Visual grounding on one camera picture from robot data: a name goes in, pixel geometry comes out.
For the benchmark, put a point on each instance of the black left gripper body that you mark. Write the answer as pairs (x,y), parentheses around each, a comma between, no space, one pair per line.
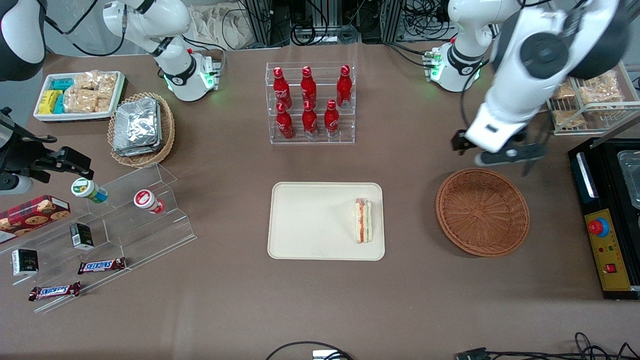
(459,140)

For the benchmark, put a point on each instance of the triangle sandwich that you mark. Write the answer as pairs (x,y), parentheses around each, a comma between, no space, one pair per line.
(363,220)

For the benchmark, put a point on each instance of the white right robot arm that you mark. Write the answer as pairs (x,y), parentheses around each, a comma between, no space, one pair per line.
(150,20)

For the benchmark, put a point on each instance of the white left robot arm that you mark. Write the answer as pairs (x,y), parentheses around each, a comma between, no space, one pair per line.
(515,75)

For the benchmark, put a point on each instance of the white rectangular snack tray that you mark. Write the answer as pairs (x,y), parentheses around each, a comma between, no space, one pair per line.
(45,116)

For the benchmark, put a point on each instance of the brown wicker basket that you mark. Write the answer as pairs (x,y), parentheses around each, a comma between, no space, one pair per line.
(482,212)

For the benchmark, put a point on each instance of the light wicker basket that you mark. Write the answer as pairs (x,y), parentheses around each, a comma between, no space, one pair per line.
(167,125)

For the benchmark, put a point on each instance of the beige plastic tray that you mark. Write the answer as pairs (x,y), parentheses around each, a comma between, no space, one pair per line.
(315,220)

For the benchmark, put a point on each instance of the green lid yogurt cup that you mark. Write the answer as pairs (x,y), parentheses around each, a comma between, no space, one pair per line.
(87,190)

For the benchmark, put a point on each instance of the rice cracker bag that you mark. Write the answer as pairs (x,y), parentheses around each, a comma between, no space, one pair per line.
(80,100)
(564,91)
(567,119)
(602,90)
(97,80)

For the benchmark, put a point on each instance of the teal snack packet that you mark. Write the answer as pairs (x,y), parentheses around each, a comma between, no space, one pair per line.
(59,105)
(62,84)

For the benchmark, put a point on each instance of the yellow snack packet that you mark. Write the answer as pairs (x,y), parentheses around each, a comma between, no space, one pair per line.
(48,101)

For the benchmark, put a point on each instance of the red cookie box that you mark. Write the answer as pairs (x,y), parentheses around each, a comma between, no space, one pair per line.
(30,215)

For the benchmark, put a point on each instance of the silver foil pack stack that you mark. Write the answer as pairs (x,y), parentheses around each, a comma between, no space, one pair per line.
(137,125)

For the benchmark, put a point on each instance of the small black carton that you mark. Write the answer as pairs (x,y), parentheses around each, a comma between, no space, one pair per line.
(24,262)
(81,236)

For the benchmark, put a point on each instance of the black control box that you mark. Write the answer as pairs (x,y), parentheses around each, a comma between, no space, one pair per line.
(607,175)

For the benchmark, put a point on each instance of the red lid yogurt cup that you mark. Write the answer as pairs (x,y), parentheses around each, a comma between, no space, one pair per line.
(146,200)

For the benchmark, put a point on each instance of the clear acrylic step display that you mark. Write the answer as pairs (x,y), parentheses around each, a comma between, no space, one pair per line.
(130,235)

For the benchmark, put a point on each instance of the clear plastic container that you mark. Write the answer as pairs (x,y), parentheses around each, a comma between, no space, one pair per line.
(631,175)

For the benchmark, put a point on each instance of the red emergency stop button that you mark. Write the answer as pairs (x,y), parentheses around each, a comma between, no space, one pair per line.
(598,227)

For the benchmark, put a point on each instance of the snickers chocolate bar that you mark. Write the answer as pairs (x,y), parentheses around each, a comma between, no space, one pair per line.
(101,266)
(55,291)

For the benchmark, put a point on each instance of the yellow control panel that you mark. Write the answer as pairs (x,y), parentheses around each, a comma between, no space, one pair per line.
(612,250)

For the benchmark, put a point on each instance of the red cola bottle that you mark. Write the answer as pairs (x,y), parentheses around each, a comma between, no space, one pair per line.
(344,87)
(284,122)
(280,87)
(309,120)
(308,85)
(331,120)

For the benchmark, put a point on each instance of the clear acrylic bottle rack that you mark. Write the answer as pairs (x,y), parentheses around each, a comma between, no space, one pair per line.
(320,137)

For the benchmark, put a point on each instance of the beige cloth bag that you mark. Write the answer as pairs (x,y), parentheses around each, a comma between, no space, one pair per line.
(215,25)

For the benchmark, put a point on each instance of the white plug connector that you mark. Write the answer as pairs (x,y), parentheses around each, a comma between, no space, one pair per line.
(327,355)

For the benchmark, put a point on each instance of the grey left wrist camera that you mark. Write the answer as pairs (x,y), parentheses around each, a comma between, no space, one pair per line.
(505,156)

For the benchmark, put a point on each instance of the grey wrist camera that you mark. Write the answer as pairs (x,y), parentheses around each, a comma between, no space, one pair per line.
(505,156)
(12,184)

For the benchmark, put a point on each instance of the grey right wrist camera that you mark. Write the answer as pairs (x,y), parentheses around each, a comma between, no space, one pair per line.
(12,184)

